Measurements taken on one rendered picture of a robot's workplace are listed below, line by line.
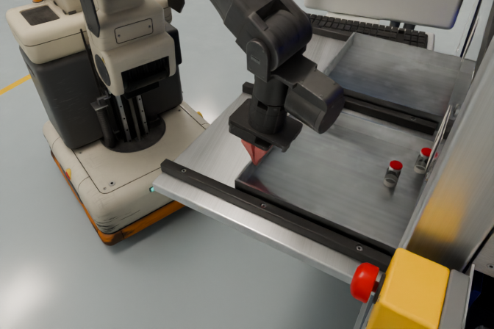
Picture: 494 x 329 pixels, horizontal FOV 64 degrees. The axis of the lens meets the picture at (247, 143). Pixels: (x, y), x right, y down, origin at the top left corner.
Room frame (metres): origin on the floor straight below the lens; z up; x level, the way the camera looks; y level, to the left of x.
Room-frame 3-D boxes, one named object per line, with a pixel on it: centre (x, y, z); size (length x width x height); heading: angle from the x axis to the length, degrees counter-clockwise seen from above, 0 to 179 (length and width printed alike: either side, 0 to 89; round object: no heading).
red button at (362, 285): (0.21, -0.13, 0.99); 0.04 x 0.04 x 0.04; 60
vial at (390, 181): (0.46, -0.25, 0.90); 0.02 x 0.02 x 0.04
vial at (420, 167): (0.49, -0.31, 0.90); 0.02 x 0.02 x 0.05
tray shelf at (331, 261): (0.65, -0.22, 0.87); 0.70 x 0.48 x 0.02; 150
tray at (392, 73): (0.76, -0.36, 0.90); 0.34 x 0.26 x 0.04; 60
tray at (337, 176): (0.47, -0.19, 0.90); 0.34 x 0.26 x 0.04; 60
